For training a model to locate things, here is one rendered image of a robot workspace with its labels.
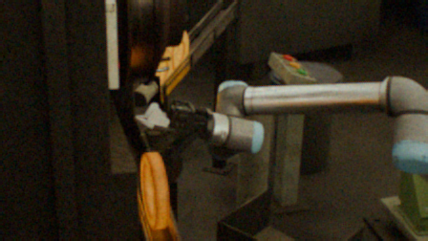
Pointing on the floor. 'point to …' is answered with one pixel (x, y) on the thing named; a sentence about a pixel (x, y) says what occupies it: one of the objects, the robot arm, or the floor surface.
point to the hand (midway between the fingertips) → (139, 120)
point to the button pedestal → (288, 144)
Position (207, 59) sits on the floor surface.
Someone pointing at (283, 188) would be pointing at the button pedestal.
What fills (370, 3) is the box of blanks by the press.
